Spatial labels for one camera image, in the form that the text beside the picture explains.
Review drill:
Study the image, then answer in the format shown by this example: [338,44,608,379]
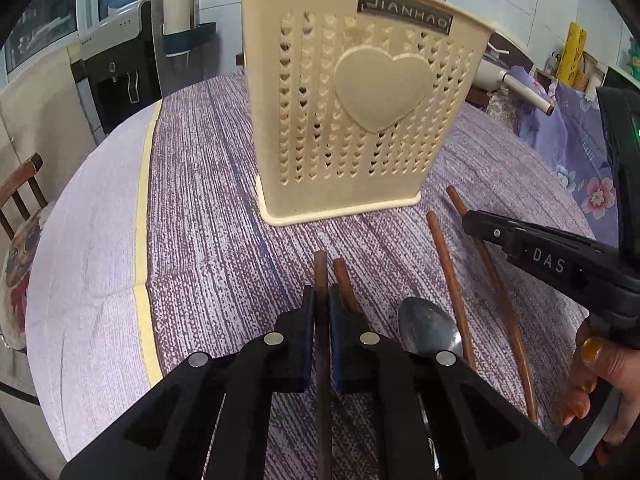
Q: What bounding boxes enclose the water dispenser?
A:
[72,0,162,134]

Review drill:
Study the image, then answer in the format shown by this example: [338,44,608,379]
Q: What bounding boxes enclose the white pan with handle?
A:
[473,42,554,116]

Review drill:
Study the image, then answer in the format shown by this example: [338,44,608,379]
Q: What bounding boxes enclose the beige sofa cover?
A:
[1,46,96,200]

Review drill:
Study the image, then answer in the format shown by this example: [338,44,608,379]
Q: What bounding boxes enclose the brown wooden chopstick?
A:
[333,258,362,313]
[314,250,332,480]
[426,210,476,370]
[444,184,539,424]

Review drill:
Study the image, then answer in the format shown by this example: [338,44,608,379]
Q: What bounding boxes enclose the wooden chair with cushion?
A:
[1,154,53,353]

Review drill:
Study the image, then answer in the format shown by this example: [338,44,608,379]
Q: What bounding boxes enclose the right hand painted nails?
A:
[560,314,639,466]

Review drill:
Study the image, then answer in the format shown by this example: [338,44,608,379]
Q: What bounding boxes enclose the steel spoon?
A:
[398,297,465,479]

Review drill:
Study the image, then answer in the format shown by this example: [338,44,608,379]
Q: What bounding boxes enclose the purple floral cloth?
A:
[511,67,618,247]

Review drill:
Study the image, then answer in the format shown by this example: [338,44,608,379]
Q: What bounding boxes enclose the cream plastic utensil holder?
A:
[241,0,492,226]

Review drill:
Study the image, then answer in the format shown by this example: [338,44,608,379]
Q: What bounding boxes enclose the yellow package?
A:
[555,22,587,86]

